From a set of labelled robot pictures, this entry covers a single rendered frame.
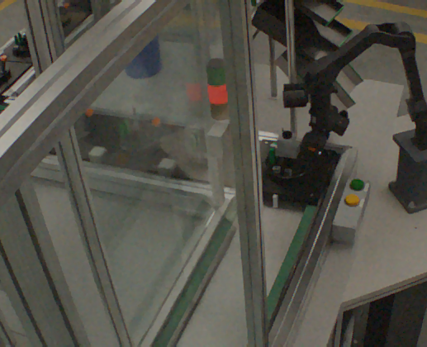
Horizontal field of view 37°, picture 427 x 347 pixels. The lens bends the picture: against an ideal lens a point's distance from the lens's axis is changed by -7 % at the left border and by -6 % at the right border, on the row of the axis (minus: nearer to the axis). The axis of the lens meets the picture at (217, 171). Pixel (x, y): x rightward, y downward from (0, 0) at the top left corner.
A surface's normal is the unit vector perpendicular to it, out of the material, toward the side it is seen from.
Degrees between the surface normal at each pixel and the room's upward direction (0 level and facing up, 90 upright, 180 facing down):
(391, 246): 0
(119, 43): 90
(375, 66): 0
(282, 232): 0
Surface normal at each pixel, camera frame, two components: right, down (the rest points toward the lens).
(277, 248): -0.08, -0.78
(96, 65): 0.93, 0.17
